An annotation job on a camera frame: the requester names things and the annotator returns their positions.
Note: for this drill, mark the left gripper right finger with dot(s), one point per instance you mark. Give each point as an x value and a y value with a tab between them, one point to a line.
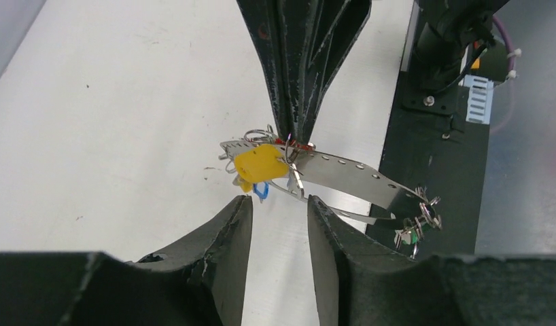
359	281

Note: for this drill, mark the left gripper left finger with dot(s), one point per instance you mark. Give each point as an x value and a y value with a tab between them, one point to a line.
196	280

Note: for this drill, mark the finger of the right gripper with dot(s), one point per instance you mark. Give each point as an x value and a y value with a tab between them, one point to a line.
336	28
272	26

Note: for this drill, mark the yellow tagged key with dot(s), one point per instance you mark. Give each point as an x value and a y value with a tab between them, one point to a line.
260	164

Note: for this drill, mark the keyring with keys bunch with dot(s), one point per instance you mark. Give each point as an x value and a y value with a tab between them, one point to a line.
409	212

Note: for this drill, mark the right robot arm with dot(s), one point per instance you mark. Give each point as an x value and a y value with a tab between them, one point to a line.
448	28

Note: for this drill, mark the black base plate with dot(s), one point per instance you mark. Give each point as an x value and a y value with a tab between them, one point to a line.
446	155

